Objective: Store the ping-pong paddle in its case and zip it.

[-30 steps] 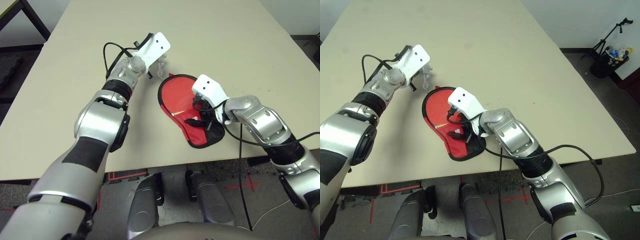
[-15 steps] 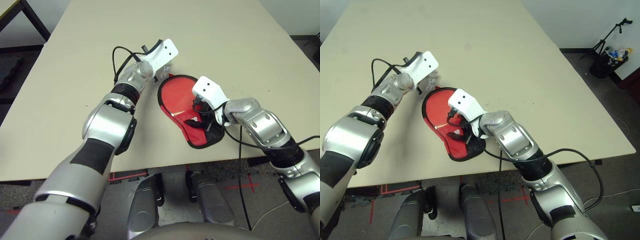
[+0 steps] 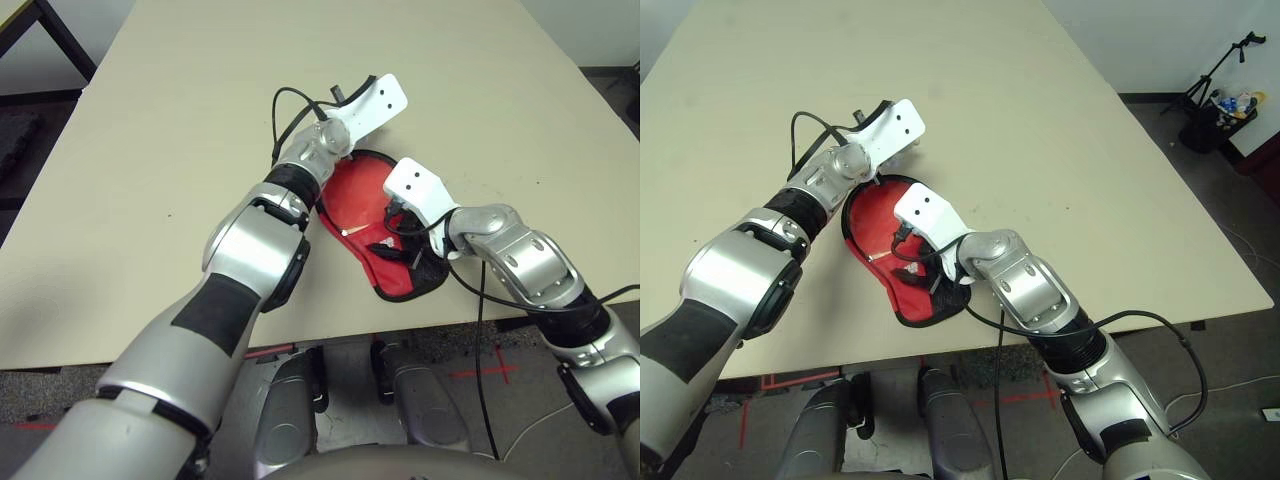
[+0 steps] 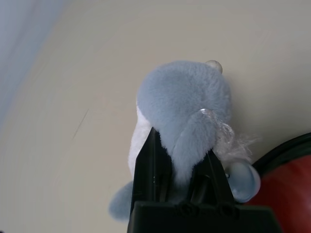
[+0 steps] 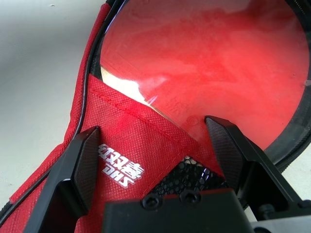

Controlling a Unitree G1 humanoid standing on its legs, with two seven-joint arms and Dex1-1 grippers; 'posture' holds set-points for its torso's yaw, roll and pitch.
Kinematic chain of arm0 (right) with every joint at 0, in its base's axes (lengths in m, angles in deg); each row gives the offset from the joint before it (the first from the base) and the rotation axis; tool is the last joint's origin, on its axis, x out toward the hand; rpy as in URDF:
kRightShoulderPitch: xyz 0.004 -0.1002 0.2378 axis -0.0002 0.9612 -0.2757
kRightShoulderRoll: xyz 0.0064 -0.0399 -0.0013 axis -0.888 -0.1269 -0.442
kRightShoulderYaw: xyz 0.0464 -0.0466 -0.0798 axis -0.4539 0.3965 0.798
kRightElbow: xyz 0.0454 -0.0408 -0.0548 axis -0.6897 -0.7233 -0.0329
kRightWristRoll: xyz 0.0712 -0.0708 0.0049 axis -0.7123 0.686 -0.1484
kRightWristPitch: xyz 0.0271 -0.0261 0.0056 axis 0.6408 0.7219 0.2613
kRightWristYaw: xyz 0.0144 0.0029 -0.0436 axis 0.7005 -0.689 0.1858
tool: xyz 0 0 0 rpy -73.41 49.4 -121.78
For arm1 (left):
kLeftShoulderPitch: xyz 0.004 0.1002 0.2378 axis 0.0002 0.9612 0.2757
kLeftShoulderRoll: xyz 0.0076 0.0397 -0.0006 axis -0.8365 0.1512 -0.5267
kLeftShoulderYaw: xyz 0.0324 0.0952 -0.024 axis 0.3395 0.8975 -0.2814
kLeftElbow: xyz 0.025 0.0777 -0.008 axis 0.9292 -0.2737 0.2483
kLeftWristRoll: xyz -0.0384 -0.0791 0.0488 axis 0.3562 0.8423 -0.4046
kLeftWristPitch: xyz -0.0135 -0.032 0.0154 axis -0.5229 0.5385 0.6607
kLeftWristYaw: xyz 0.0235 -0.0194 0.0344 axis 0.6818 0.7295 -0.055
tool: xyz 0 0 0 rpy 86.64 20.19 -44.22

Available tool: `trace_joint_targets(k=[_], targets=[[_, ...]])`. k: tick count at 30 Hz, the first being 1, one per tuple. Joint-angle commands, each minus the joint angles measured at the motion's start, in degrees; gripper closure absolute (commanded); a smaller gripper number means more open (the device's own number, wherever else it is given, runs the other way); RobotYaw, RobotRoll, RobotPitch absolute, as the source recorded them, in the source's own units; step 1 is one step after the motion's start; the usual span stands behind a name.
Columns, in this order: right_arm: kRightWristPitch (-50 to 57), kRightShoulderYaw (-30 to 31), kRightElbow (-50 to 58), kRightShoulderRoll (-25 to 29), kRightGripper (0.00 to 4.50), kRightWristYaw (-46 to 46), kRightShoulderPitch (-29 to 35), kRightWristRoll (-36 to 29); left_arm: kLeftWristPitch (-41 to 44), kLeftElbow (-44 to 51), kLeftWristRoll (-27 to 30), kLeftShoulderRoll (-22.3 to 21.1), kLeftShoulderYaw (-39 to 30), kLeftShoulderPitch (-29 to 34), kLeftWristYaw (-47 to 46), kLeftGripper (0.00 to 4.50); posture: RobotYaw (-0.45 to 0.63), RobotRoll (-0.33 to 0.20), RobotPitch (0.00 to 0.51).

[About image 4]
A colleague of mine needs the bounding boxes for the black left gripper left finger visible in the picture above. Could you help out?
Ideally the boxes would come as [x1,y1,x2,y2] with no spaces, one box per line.
[130,126,171,212]

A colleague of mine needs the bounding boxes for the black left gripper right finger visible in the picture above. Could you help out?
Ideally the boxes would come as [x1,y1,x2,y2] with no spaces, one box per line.
[189,148,235,205]

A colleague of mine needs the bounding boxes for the grey plush keychain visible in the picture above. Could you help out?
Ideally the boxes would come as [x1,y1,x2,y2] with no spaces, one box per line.
[108,59,262,223]

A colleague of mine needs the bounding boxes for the black and red paddle case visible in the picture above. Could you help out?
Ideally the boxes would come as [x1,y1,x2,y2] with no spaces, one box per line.
[242,132,311,207]

